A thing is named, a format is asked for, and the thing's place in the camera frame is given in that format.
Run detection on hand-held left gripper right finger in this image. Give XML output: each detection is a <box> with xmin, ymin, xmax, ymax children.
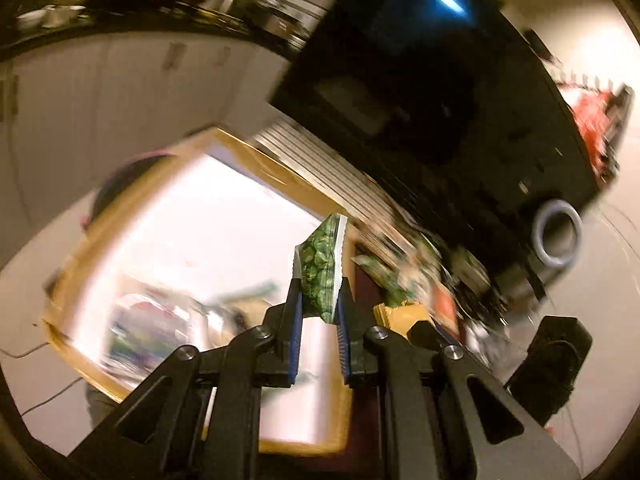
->
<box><xmin>336</xmin><ymin>280</ymin><xmax>581</xmax><ymax>480</ymax></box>

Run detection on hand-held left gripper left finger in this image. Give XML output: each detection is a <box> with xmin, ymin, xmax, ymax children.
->
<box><xmin>67</xmin><ymin>277</ymin><xmax>306</xmax><ymax>480</ymax></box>

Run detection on green snack packet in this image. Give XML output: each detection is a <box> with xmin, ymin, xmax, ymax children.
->
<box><xmin>291</xmin><ymin>213</ymin><xmax>349</xmax><ymax>325</ymax></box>
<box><xmin>352</xmin><ymin>232</ymin><xmax>451</xmax><ymax>311</ymax></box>

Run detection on wooden box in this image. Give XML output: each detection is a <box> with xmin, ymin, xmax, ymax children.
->
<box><xmin>40</xmin><ymin>127</ymin><xmax>358</xmax><ymax>456</ymax></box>

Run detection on yellow snack packet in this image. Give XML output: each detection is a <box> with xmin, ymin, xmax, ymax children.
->
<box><xmin>374</xmin><ymin>302</ymin><xmax>433</xmax><ymax>341</ymax></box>

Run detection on pile of snack packets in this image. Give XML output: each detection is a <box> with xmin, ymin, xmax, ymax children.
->
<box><xmin>107</xmin><ymin>280</ymin><xmax>281</xmax><ymax>376</ymax></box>

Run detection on red snack bag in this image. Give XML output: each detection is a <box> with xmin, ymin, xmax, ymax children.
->
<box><xmin>557</xmin><ymin>77</ymin><xmax>633</xmax><ymax>188</ymax></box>

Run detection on large black screen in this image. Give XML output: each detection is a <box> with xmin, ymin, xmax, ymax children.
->
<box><xmin>270</xmin><ymin>0</ymin><xmax>621</xmax><ymax>281</ymax></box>

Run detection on white kitchen cabinets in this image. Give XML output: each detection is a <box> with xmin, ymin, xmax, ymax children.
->
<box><xmin>0</xmin><ymin>35</ymin><xmax>291</xmax><ymax>261</ymax></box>

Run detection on white bowls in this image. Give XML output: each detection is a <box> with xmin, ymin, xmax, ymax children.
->
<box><xmin>17</xmin><ymin>5</ymin><xmax>86</xmax><ymax>28</ymax></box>

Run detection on grey ring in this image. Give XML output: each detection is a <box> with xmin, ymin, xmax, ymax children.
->
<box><xmin>531</xmin><ymin>199</ymin><xmax>584</xmax><ymax>267</ymax></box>

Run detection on thin floor cable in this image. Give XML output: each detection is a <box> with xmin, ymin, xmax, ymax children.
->
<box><xmin>0</xmin><ymin>342</ymin><xmax>51</xmax><ymax>361</ymax></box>

